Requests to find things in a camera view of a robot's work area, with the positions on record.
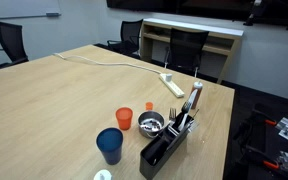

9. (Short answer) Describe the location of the white power cable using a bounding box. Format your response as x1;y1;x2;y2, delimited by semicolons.
53;52;163;76

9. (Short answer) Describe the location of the large orange plastic cup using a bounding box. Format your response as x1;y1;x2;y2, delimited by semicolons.
115;107;133;130

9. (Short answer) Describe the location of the metal bowl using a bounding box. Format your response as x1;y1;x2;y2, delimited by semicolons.
138;110;164;138

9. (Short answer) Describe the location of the small orange plastic cup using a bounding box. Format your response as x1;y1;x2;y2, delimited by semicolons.
145;102;153;110

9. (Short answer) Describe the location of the black plastic fork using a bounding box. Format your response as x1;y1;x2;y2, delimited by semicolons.
172;101;191;129

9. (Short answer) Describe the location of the black office chair right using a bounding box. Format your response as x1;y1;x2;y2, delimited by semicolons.
164;28;209;76

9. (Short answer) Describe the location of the white plug adapter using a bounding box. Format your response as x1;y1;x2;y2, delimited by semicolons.
165;73;172;82

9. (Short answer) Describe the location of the black office chair left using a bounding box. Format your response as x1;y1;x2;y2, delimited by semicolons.
0;21;29;69

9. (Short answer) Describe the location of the orange black clamps equipment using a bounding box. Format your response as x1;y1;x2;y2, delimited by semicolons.
233;103;288;180

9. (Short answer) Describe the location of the blue plastic cup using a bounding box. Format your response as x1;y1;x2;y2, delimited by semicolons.
96;128;123;165

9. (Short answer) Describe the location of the black cutlery rack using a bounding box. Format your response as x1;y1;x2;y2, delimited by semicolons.
139;115;194;180

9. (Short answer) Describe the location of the whiteboard with eraser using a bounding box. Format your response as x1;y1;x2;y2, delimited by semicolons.
0;0;61;18

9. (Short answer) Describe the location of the black office chair middle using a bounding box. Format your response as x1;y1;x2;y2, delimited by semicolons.
107;20;142;55

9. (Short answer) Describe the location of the wooden console shelf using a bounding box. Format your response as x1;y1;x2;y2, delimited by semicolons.
140;18;243;84

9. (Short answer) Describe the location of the black office chair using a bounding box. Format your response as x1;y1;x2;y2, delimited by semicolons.
0;21;29;69
107;20;142;55
164;28;209;76

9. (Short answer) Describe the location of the white power strip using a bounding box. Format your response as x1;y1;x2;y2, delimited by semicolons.
159;73;185;98

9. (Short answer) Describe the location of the white plastic knife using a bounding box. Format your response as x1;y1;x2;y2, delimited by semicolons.
178;89;197;131

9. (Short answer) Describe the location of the wall television screen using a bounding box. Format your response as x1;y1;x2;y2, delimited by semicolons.
106;0;288;30

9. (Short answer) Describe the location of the white round object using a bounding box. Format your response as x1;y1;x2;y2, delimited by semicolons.
93;169;112;180

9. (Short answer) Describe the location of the brown sauce squeeze bottle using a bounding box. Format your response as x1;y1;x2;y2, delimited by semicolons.
190;81;203;109

